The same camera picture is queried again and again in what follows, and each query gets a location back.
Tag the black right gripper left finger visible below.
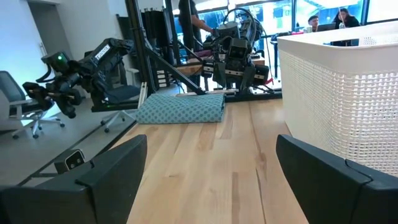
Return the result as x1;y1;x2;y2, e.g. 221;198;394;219
0;134;149;224

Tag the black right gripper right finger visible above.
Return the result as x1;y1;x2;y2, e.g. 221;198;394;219
275;134;398;224

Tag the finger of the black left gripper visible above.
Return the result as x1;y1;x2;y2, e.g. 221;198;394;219
238;65;256;95
213;61;227;88

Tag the white perforated plastic basket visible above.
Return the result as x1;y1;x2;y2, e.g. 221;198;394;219
276;20;398;178

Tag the wooden background table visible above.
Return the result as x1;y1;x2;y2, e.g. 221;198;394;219
175;55;267;77

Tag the teal patterned fabric pad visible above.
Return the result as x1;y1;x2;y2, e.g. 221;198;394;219
136;93;226;124

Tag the person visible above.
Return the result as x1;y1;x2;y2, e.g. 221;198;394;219
331;7;361;29
307;14;321;32
178;0;215;52

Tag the black equipment rack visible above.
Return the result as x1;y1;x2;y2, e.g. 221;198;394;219
141;9;175;91

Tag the dark laptop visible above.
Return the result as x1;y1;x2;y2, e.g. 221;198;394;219
316;22;337;32

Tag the blue seat office chair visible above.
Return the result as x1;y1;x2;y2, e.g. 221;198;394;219
99;84;141;134

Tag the grey office chair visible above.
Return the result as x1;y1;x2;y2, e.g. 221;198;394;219
0;70;65;140

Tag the grey door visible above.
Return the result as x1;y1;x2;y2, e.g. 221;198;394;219
27;1;74;62

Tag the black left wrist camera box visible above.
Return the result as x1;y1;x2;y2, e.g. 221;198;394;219
228;37;249;60

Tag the grey table-level camera box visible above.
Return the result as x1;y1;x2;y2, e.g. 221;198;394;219
54;149;85;174

